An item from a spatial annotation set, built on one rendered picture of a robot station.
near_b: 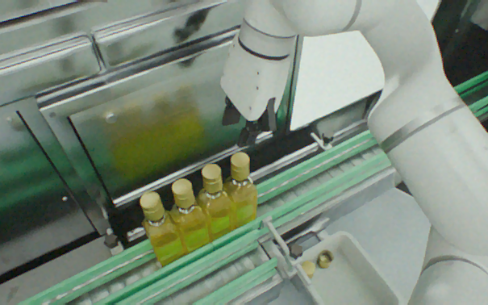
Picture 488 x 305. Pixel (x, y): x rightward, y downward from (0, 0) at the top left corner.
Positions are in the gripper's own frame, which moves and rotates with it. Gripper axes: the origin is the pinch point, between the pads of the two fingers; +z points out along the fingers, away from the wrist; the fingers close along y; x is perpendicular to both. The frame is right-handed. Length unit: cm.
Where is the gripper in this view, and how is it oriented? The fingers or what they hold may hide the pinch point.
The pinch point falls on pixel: (239, 126)
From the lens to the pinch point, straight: 62.5
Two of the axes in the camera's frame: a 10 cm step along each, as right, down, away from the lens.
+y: 4.8, 6.9, -5.4
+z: -2.3, 6.9, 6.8
